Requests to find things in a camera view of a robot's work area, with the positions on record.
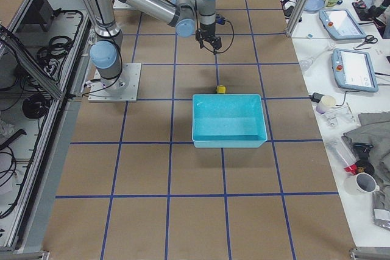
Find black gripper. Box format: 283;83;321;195
195;24;221;55

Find yellow beetle toy car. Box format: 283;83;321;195
216;85;227;94

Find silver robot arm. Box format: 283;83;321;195
83;0;222;102

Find teal plastic bin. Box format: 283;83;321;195
192;94;268;148

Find far teach pendant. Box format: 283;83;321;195
318;9;366;40

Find teach pendant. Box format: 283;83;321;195
331;49;378;93
318;9;366;40

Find cream paper cup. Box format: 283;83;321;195
316;95;336;114

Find near teach pendant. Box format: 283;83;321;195
331;49;378;93

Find grey cloth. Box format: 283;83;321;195
342;111;389;194

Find white grey mug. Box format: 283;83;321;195
344;173;380;195

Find black handled scissors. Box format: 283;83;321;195
353;35;378;50

